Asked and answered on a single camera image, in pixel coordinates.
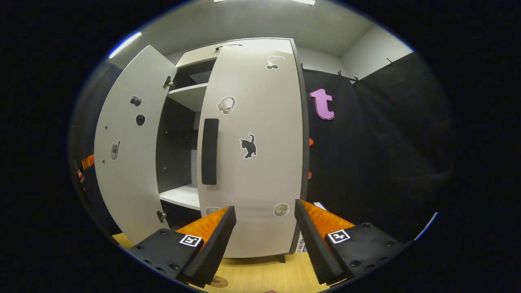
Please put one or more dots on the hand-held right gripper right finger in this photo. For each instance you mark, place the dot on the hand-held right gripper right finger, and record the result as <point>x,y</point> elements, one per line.
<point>315,248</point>

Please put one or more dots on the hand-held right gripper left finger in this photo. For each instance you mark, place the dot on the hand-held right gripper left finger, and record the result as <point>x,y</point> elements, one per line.
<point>215,248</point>

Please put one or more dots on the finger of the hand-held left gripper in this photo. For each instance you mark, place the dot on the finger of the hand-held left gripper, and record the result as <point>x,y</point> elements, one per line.
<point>88,162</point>

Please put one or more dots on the white cabinet door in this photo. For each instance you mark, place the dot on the white cabinet door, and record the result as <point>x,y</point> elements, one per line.
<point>130,183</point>
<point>264,183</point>

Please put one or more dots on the round brown coaster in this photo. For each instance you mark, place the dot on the round brown coaster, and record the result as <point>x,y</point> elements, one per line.
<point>219,281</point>

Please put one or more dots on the white cabinet shelf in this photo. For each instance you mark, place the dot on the white cabinet shelf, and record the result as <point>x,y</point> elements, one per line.
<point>191,95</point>
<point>183,196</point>

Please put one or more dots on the metal door hinge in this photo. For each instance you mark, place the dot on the metal door hinge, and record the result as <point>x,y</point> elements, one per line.
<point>161,215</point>
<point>169,82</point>

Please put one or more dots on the white cabinet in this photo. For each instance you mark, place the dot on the white cabinet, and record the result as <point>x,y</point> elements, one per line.
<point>175,146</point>

